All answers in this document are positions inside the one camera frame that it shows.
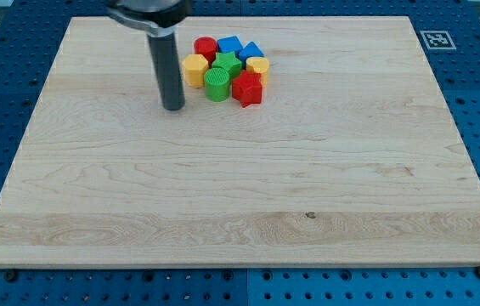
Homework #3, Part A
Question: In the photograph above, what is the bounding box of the blue cube block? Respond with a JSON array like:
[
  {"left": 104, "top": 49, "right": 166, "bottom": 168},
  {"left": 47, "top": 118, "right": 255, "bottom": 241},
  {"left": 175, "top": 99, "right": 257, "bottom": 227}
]
[{"left": 217, "top": 36, "right": 243, "bottom": 55}]

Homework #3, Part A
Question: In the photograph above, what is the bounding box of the red star block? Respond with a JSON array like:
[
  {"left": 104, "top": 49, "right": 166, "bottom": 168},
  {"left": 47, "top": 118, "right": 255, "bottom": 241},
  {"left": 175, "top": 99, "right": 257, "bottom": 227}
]
[{"left": 232, "top": 70, "right": 263, "bottom": 108}]

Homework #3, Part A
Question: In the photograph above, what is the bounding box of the green cylinder block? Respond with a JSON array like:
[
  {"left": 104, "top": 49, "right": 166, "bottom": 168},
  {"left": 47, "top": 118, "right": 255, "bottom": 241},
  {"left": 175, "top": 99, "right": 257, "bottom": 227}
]
[{"left": 204, "top": 68, "right": 230, "bottom": 102}]

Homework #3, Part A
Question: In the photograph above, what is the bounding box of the yellow heart block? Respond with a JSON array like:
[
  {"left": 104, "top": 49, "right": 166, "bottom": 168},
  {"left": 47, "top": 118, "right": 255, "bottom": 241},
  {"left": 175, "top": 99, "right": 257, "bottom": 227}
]
[{"left": 246, "top": 56, "right": 270, "bottom": 88}]

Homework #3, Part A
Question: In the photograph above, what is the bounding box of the green star block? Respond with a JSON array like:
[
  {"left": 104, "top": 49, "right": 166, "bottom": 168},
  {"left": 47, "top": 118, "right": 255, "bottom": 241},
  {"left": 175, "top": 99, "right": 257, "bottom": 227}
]
[{"left": 212, "top": 51, "right": 242, "bottom": 79}]

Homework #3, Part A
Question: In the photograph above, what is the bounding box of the yellow hexagon block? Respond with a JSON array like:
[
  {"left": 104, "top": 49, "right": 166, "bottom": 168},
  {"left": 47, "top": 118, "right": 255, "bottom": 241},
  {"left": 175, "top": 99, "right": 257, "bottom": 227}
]
[{"left": 182, "top": 54, "right": 209, "bottom": 88}]

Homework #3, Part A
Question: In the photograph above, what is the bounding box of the blue triangular block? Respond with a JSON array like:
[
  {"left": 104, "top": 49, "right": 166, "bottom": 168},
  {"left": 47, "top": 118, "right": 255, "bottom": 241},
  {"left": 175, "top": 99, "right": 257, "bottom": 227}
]
[{"left": 238, "top": 42, "right": 264, "bottom": 68}]

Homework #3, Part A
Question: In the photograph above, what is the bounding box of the red cylinder block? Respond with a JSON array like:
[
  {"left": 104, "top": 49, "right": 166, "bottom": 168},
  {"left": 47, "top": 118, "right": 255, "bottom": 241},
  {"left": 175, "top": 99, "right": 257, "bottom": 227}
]
[{"left": 194, "top": 37, "right": 218, "bottom": 65}]

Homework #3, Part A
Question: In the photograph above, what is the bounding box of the wooden board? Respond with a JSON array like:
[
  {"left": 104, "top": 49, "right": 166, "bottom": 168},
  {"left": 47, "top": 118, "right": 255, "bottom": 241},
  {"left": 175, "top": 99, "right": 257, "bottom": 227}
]
[{"left": 0, "top": 16, "right": 480, "bottom": 269}]

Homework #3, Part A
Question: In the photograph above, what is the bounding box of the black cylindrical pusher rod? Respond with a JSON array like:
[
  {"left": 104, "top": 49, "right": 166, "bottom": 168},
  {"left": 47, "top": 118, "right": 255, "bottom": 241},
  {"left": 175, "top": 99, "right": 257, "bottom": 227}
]
[{"left": 147, "top": 33, "right": 185, "bottom": 111}]

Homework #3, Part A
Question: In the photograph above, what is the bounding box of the white fiducial marker tag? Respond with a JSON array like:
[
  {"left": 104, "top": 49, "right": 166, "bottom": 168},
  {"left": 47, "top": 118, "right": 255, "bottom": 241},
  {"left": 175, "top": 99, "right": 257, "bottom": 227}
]
[{"left": 420, "top": 30, "right": 456, "bottom": 50}]

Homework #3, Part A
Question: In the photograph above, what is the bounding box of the black bolt left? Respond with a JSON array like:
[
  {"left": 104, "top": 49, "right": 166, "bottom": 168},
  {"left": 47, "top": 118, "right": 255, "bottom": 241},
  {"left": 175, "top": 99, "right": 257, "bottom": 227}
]
[{"left": 3, "top": 269, "right": 18, "bottom": 283}]

